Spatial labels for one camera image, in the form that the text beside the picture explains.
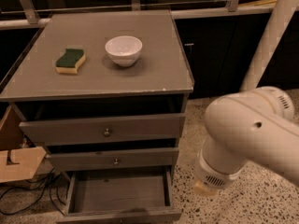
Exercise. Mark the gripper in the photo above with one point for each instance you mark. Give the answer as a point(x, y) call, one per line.
point(209, 175)

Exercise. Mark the grey bottom drawer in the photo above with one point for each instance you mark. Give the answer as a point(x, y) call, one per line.
point(121, 196)

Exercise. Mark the grey drawer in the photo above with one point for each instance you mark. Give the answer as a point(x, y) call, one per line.
point(104, 130)
point(121, 196)
point(114, 159)

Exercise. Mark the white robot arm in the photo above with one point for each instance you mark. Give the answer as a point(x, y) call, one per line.
point(254, 125)

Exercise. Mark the grey middle drawer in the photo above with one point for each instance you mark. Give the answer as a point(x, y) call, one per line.
point(114, 159)

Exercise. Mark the grey wooden drawer cabinet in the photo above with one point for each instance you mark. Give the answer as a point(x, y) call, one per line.
point(159, 82)

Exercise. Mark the grey top drawer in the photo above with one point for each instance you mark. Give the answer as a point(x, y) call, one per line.
point(104, 130)

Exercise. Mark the white ceramic bowl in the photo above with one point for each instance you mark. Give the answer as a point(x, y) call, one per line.
point(124, 50)

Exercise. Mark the green yellow sponge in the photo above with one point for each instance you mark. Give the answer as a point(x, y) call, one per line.
point(71, 61)

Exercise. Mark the brown cardboard box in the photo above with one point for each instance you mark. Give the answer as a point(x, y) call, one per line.
point(16, 162)

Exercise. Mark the white diagonal pole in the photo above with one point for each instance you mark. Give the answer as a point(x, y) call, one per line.
point(275, 28)

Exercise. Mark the metal railing frame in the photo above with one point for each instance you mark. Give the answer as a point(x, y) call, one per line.
point(22, 14)

